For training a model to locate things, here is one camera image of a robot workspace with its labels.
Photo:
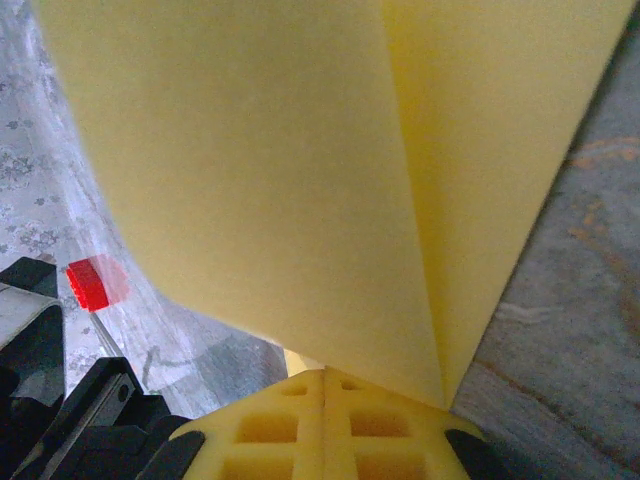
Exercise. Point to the red toy brick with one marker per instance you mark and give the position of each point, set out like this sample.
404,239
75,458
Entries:
90,285

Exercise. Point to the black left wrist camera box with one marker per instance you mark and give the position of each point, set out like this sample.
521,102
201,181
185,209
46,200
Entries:
30,320

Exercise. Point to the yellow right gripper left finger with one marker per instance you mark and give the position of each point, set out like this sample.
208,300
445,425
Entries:
280,405

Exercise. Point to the yellow square paper sheet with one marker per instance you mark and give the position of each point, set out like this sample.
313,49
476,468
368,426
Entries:
300,175

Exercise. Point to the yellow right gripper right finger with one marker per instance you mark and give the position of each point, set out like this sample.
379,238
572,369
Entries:
380,405

